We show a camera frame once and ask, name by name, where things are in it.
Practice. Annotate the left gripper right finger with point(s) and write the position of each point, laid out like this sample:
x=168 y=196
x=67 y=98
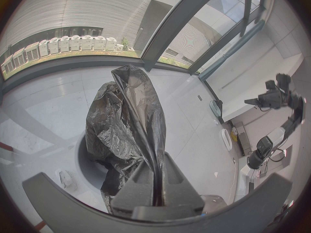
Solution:
x=179 y=190

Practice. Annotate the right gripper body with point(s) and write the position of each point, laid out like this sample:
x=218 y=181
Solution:
x=269 y=98

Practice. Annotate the crumpled white paper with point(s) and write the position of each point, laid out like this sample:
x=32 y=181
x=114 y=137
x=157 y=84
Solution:
x=66 y=179

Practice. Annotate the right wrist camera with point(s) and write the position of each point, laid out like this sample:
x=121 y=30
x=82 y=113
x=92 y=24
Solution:
x=271 y=85

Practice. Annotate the black plastic bag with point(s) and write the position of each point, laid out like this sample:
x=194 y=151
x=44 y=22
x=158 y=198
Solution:
x=126 y=120

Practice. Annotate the window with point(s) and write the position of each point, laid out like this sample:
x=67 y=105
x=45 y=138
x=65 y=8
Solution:
x=154 y=50

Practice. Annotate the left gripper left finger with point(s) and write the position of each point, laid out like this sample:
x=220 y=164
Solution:
x=131 y=190

